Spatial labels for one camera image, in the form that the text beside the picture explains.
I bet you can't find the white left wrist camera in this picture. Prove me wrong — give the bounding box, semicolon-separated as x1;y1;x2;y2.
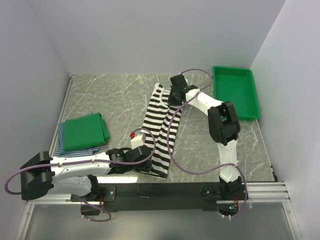
129;132;146;149

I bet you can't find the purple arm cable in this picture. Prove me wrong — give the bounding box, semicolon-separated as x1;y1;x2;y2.
4;127;157;222
166;68;250;218

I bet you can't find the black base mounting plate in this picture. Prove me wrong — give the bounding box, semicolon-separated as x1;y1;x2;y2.
69;182;250;213

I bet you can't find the green tank top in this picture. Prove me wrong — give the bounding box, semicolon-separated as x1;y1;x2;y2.
62;112;110;152

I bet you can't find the aluminium frame rail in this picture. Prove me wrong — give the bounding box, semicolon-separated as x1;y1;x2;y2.
26;182;291;205

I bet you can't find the folded blue tank top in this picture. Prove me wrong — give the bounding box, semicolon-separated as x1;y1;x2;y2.
58;113;97;152

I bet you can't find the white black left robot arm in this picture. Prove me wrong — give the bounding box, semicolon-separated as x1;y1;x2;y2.
20;145;152;201

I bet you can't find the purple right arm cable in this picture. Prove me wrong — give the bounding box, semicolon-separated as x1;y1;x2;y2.
166;68;250;218

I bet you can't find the green plastic bin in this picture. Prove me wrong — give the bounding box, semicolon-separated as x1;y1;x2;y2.
212;66;260;121

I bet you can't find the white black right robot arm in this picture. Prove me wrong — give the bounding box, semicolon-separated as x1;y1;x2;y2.
168;74;244;200

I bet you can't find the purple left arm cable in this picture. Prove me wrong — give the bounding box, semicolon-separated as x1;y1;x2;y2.
4;127;157;222

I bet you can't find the blue white striped tank top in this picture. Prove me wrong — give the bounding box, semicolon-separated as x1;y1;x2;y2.
53;139;100;158

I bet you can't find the black white striped tank top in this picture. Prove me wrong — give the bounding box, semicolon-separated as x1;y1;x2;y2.
141;83;182;179

